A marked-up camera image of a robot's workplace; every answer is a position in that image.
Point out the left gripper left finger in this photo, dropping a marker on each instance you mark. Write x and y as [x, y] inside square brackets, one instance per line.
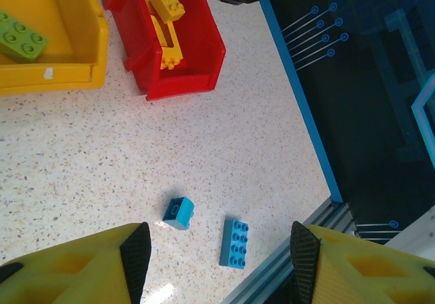
[68, 277]

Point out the red plastic bin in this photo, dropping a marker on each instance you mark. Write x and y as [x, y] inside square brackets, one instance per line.
[197, 45]

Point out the yellow plastic bin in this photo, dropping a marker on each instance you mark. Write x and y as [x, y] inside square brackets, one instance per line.
[78, 28]

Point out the yellow arch lego brick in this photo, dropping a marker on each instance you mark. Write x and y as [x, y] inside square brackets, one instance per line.
[178, 50]

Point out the blue two-by-four lego brick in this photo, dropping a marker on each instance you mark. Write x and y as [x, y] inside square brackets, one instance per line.
[234, 246]

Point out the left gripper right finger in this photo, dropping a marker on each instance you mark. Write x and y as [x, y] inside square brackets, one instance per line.
[357, 277]

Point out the green two-by-four lego brick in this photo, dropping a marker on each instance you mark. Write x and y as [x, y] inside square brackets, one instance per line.
[20, 38]

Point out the aluminium front beam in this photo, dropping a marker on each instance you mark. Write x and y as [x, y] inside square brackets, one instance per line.
[268, 273]

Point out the blue-edged aluminium side rail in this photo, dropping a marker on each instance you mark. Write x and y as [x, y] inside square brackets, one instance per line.
[306, 113]

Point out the small blue curved lego brick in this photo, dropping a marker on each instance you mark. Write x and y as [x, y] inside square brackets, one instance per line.
[180, 212]

